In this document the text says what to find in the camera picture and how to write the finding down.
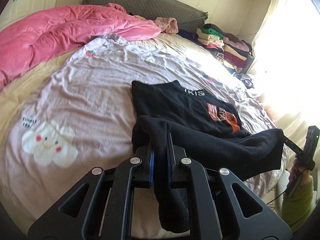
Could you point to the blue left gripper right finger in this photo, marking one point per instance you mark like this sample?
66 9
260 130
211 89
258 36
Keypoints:
169 157

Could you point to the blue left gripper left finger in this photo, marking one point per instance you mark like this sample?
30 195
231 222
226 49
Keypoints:
151 164

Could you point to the black sweatshirt with orange cuffs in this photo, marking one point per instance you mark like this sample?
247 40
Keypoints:
210 132

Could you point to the stack of folded clothes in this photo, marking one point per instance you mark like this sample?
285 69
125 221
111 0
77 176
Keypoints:
227 48

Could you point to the lilac patterned bed sheet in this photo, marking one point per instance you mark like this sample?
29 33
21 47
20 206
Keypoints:
36 172

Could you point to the cream window curtain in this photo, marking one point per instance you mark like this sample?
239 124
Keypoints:
286 68

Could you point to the dark navy garment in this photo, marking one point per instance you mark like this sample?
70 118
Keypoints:
193 37

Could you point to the dark storage box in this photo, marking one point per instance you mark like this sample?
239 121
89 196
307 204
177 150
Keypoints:
249 62

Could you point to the pink knitted garment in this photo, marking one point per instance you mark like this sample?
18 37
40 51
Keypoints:
167 25

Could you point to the grey quilted headboard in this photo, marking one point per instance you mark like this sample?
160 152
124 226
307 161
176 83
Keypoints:
188 18

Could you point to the cream yellow blanket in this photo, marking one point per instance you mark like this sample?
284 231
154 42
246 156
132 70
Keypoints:
51 99

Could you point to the pink comforter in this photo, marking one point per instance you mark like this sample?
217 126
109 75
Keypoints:
46 34

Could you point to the white wardrobe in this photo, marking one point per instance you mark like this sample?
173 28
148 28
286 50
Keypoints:
18 9

